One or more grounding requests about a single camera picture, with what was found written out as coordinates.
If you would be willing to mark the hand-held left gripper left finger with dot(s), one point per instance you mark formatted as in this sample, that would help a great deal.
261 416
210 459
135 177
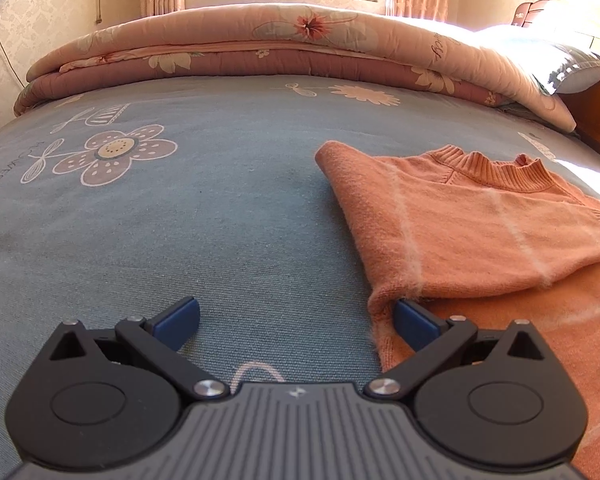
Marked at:
180 320

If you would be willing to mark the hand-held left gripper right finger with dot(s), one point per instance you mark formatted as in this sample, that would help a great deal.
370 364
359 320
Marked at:
415 322

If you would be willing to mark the orange knit sweater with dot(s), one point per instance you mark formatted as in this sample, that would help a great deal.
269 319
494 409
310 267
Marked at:
455 220

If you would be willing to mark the grey-blue pillow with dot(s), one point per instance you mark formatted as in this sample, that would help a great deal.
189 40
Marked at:
575 70

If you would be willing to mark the pink floral quilt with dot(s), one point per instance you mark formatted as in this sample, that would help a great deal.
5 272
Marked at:
280 25

